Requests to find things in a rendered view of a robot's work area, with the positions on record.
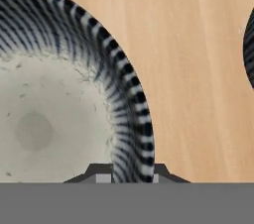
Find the large black white striped bowl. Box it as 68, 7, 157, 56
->
0, 0, 156, 184

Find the small black white striped bowl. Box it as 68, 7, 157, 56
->
242, 8, 254, 91

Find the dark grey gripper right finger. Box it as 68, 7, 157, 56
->
152, 163, 191, 184

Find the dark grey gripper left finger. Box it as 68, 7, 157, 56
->
63, 163, 115, 184

